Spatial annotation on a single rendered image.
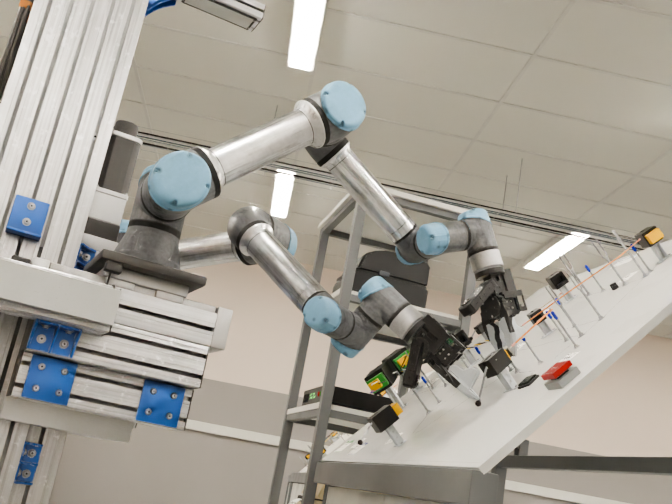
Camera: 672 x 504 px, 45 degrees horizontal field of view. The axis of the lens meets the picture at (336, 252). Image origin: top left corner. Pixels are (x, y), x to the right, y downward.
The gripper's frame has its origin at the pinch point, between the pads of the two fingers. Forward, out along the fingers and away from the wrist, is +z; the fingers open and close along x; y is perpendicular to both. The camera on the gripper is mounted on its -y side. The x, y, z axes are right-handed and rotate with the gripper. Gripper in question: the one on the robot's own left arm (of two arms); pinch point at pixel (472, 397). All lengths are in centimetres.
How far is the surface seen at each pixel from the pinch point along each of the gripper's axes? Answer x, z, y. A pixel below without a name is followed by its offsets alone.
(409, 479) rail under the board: -6.0, 2.6, -21.8
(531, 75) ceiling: 291, -127, 113
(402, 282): 103, -55, -5
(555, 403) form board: -19.6, 14.0, 13.8
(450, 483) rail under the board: -24.4, 10.2, -10.9
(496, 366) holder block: 4.1, -1.1, 8.3
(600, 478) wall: 829, 94, -107
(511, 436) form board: -24.7, 12.4, 4.1
